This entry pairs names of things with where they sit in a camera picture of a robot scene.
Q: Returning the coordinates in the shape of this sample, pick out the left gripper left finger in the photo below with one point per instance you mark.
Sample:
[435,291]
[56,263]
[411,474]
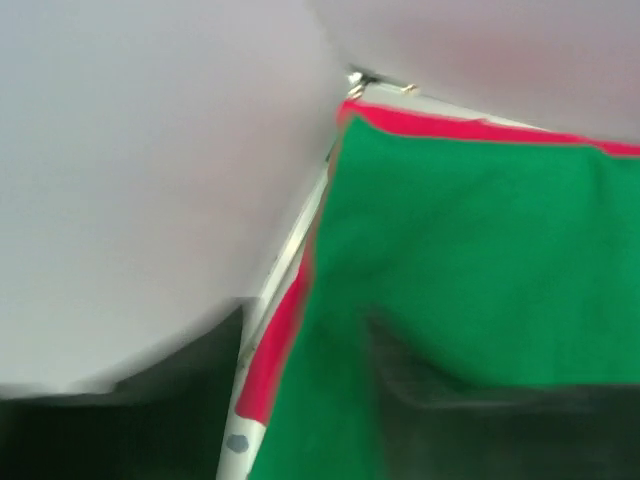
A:
[165,421]

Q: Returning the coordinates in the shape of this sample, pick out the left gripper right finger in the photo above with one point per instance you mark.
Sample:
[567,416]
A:
[432,425]

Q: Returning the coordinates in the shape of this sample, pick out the green t-shirt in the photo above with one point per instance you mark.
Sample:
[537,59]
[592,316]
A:
[450,275]

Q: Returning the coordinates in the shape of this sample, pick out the folded pink red t-shirt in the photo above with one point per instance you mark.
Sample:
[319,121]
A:
[270,352]

